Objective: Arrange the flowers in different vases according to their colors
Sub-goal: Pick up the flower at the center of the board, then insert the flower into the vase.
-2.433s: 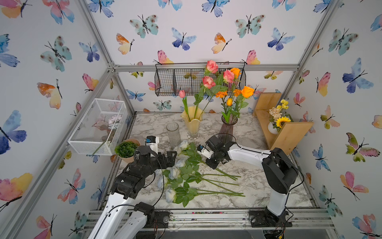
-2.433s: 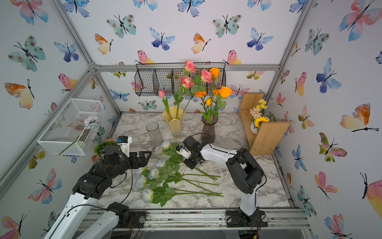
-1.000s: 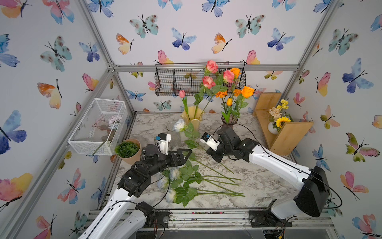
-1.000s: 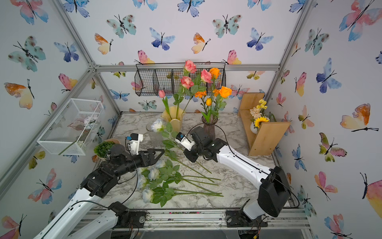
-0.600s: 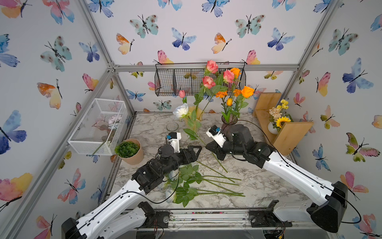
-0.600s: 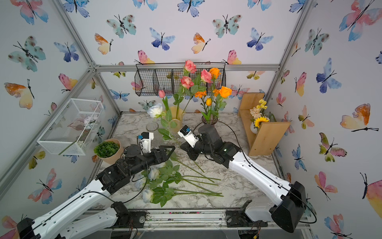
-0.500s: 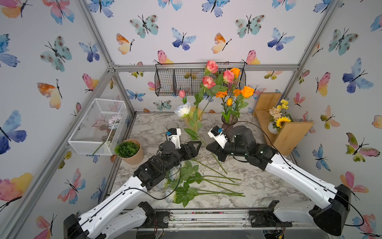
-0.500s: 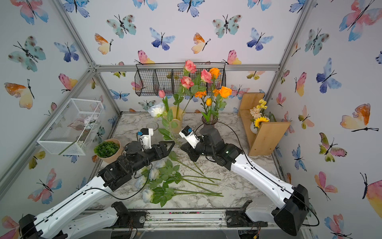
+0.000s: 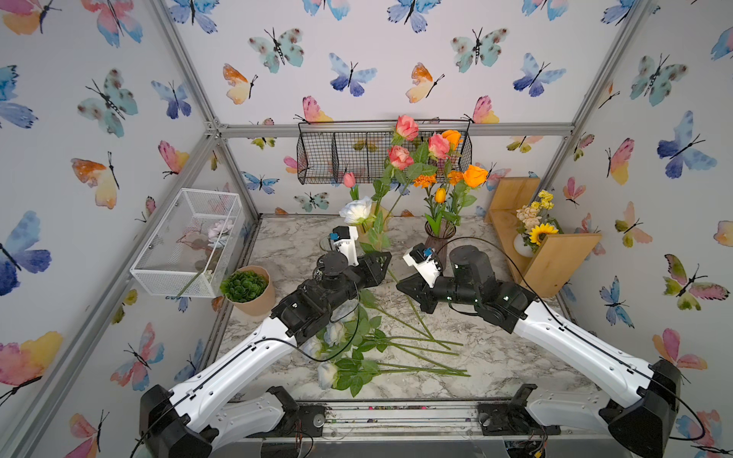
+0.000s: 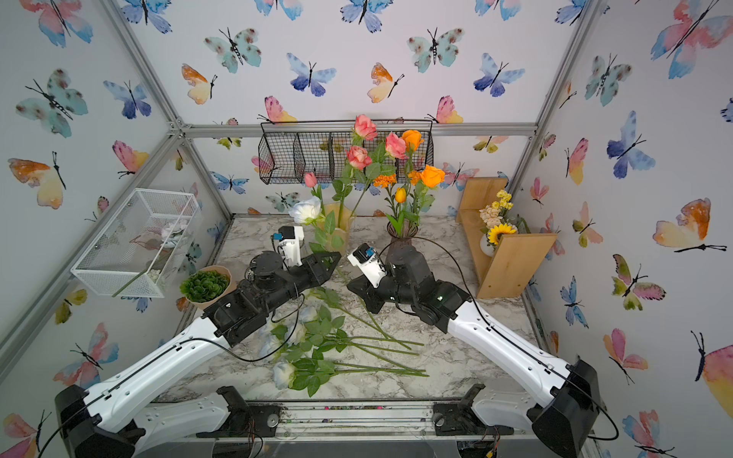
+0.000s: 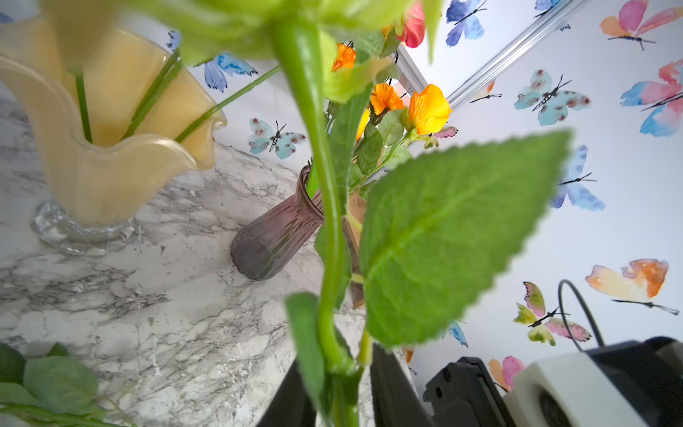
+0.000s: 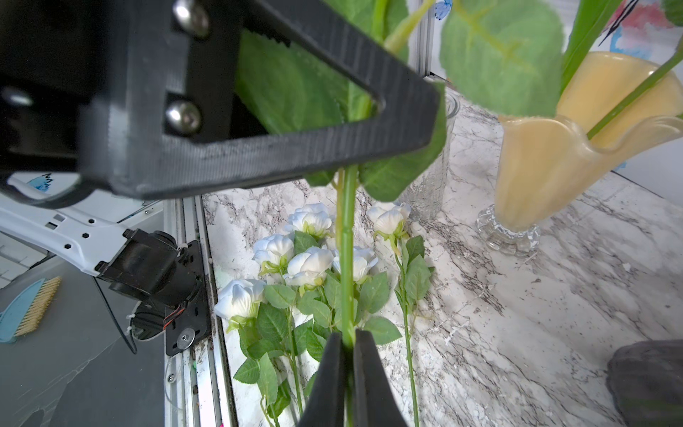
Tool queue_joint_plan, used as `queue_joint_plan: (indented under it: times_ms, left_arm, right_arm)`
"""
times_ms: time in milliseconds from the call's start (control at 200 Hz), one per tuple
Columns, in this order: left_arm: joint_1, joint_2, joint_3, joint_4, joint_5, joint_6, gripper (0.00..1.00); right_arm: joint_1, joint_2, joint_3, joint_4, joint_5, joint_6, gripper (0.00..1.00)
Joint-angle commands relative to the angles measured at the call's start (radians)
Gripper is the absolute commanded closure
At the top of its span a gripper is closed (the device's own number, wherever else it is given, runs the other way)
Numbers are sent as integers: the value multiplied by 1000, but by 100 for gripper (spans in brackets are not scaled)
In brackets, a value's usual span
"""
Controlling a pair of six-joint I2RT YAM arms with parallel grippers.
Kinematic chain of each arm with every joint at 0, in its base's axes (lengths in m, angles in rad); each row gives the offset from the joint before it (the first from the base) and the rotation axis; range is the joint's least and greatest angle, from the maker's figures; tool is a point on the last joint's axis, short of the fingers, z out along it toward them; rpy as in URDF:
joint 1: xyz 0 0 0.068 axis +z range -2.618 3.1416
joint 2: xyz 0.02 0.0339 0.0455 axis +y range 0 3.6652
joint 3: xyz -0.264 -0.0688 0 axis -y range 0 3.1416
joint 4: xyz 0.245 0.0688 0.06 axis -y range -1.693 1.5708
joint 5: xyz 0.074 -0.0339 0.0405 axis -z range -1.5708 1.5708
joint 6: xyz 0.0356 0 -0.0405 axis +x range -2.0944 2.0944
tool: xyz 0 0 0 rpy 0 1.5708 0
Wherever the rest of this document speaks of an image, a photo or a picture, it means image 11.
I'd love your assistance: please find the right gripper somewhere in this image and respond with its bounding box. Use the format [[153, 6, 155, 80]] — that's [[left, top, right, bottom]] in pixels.
[[423, 357, 515, 427]]

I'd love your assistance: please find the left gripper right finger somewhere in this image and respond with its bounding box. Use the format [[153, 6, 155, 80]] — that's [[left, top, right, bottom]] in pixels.
[[370, 344, 432, 427]]

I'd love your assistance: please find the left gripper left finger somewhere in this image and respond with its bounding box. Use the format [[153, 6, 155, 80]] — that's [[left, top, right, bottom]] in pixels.
[[256, 360, 318, 427]]

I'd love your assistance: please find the orange yellow tulip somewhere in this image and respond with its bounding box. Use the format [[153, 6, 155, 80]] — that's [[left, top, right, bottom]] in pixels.
[[356, 108, 371, 141]]

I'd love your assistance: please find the pink rose tall stem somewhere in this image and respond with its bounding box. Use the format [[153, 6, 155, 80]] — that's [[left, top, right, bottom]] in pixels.
[[73, 69, 92, 143]]

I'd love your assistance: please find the purple ribbed glass vase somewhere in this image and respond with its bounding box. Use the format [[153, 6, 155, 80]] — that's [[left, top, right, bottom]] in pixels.
[[231, 165, 324, 281]]

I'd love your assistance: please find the yellow ruffled glass vase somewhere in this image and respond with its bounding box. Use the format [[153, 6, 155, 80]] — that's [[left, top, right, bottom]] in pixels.
[[1, 17, 227, 256]]

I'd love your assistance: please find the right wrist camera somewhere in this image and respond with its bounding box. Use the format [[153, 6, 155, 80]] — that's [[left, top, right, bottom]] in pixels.
[[503, 337, 682, 426]]

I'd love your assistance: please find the wooden wall shelf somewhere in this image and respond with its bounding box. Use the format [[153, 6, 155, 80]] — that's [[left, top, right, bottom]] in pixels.
[[344, 192, 366, 309]]

